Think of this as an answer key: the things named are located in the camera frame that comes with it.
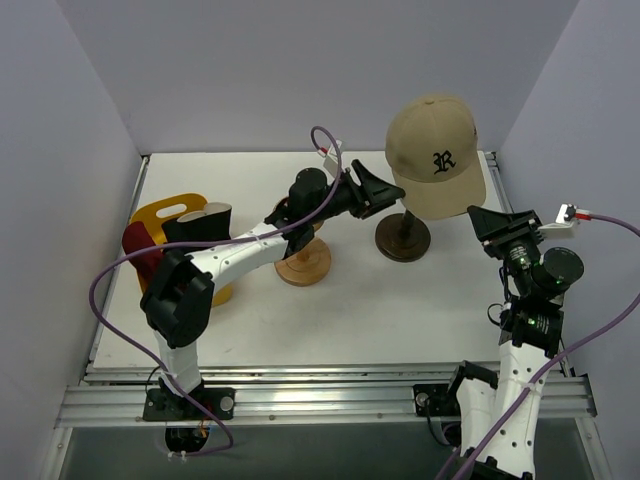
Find beige baseball cap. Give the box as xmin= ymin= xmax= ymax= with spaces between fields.
xmin=385 ymin=94 xmax=486 ymax=220

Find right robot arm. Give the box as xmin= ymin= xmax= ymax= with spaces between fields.
xmin=436 ymin=204 xmax=584 ymax=479

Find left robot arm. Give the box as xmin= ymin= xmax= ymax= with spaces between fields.
xmin=141 ymin=160 xmax=405 ymax=420

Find cream mannequin head stand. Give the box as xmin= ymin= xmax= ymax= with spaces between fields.
xmin=374 ymin=207 xmax=431 ymax=263

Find light wooden hat stand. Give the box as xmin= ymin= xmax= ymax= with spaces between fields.
xmin=271 ymin=196 xmax=333 ymax=288

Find black hat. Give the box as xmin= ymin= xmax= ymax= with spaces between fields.
xmin=162 ymin=202 xmax=232 ymax=243

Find yellow plastic basket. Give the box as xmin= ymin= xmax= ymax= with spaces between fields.
xmin=128 ymin=192 xmax=235 ymax=308

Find dark red hat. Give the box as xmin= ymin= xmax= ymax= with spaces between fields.
xmin=121 ymin=221 xmax=163 ymax=289

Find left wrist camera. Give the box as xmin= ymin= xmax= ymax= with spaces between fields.
xmin=317 ymin=139 xmax=343 ymax=179

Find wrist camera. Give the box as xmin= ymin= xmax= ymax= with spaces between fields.
xmin=539 ymin=203 xmax=592 ymax=240
xmin=317 ymin=139 xmax=343 ymax=179

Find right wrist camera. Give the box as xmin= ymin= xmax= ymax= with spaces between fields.
xmin=539 ymin=203 xmax=592 ymax=240

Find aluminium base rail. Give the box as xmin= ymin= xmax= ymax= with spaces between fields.
xmin=54 ymin=368 xmax=599 ymax=428

